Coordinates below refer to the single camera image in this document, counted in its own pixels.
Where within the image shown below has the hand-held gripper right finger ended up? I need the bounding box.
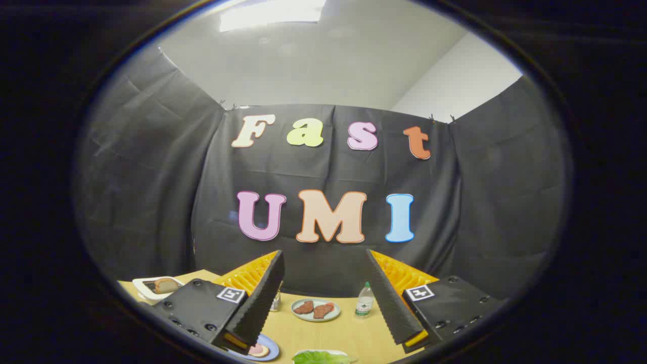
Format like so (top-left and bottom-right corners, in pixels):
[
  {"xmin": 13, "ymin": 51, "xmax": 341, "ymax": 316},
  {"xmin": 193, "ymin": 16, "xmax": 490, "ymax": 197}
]
[{"xmin": 365, "ymin": 249, "xmax": 509, "ymax": 354}]

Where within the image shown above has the green lettuce leaf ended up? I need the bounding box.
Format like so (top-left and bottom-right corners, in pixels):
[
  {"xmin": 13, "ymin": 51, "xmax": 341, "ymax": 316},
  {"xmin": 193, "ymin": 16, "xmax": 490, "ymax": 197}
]
[{"xmin": 292, "ymin": 350, "xmax": 357, "ymax": 364}]

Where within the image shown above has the blue plate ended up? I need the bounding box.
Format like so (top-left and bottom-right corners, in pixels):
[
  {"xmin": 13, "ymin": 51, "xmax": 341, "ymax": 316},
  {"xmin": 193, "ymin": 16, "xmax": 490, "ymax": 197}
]
[{"xmin": 227, "ymin": 334, "xmax": 280, "ymax": 361}]

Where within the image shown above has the pale green plate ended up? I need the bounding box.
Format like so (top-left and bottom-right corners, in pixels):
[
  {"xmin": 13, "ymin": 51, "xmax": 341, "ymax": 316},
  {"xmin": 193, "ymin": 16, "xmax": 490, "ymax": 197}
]
[{"xmin": 291, "ymin": 298, "xmax": 341, "ymax": 323}]

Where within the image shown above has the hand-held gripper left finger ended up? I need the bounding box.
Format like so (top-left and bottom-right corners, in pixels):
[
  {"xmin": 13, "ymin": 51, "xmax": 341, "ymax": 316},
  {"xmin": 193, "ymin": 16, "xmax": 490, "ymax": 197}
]
[{"xmin": 139, "ymin": 249, "xmax": 286, "ymax": 354}]

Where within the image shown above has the ceiling light panel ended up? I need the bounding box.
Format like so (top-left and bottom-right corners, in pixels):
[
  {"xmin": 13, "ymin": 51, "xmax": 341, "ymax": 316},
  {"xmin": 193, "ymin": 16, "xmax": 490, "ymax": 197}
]
[{"xmin": 219, "ymin": 0, "xmax": 328, "ymax": 32}]

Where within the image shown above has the clear water bottle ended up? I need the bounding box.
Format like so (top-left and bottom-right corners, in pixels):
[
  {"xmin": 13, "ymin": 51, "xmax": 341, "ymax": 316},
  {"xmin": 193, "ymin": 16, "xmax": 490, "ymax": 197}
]
[{"xmin": 355, "ymin": 282, "xmax": 375, "ymax": 317}]

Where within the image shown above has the black backdrop cloth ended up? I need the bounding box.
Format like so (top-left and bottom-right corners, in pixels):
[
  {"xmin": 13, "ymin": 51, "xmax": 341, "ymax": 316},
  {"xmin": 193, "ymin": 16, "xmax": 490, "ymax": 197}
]
[{"xmin": 73, "ymin": 43, "xmax": 574, "ymax": 304}]

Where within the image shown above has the white toaster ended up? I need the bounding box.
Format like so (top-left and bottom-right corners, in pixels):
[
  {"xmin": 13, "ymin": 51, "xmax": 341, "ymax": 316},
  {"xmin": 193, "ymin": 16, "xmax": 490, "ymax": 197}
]
[{"xmin": 132, "ymin": 276, "xmax": 185, "ymax": 304}]

